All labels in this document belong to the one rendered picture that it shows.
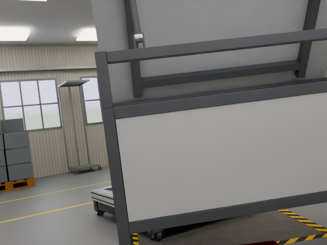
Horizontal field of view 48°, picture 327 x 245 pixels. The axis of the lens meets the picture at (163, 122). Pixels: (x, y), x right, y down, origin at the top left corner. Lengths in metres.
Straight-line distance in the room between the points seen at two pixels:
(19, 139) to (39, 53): 2.70
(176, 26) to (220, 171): 0.74
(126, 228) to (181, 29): 0.94
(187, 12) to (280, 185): 0.86
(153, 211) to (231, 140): 0.37
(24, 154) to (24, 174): 0.34
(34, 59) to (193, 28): 7.38
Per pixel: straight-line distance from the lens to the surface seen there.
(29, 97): 8.75
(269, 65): 1.95
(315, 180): 1.46
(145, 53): 1.31
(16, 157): 6.97
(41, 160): 8.72
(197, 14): 1.75
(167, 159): 1.29
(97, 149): 9.03
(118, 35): 1.73
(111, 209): 3.07
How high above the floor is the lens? 0.70
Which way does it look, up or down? 1 degrees up
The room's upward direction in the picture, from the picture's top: 8 degrees counter-clockwise
